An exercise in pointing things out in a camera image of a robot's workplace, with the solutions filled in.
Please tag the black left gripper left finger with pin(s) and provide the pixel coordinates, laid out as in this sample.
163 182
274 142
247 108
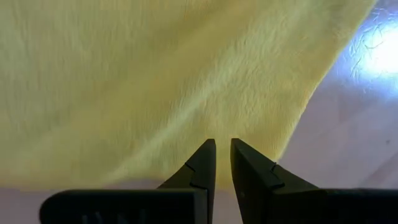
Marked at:
155 205

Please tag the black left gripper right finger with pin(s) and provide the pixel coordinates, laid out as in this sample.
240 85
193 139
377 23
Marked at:
280 202

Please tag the yellow microfiber towel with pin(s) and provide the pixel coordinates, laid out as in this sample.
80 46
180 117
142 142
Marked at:
124 77

